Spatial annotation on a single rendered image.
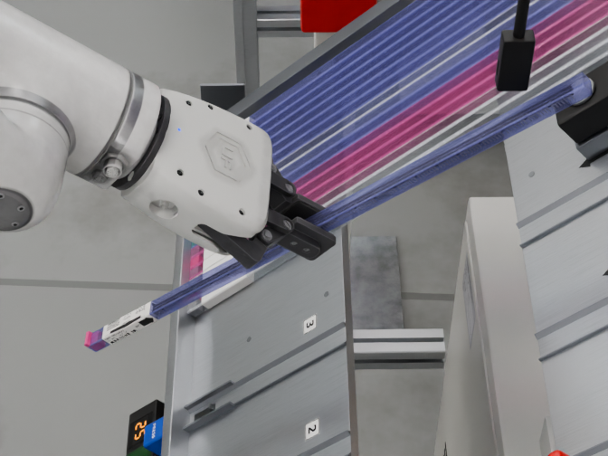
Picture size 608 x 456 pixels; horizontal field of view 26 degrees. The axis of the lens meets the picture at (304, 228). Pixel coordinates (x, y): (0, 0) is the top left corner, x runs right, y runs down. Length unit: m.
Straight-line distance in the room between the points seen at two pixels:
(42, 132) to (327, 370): 0.37
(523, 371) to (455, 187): 1.07
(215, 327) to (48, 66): 0.45
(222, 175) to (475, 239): 0.61
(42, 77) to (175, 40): 1.87
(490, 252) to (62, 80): 0.73
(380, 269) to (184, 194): 1.37
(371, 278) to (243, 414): 1.11
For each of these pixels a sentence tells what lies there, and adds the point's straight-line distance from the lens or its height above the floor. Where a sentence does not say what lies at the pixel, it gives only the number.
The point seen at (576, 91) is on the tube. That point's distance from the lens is 0.91.
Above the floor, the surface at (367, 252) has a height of 0.01.
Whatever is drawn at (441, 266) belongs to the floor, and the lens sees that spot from 2.30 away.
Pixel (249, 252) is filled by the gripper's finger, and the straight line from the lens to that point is 0.96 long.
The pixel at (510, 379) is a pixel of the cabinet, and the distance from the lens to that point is 1.39.
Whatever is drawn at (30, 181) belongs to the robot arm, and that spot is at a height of 1.14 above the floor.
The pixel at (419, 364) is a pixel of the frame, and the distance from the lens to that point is 1.80.
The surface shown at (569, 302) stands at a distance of 0.98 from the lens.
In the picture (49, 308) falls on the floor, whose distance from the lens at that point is 2.27.
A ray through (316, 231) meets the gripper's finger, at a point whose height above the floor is 0.99.
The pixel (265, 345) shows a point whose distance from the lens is 1.19.
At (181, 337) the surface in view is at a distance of 1.27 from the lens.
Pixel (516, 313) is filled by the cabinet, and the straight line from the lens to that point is 1.45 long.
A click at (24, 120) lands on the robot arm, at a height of 1.16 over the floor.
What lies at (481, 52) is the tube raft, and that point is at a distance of 1.19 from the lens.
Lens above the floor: 1.73
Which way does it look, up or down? 47 degrees down
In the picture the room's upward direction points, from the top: straight up
